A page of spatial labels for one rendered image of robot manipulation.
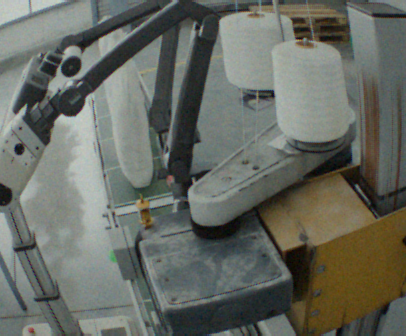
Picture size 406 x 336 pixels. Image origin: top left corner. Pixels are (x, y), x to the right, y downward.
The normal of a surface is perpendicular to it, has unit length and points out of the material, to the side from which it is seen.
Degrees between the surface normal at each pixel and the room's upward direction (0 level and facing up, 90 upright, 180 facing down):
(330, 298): 90
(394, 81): 90
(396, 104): 90
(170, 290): 0
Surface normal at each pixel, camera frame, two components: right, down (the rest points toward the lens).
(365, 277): 0.25, 0.45
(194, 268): -0.12, -0.87
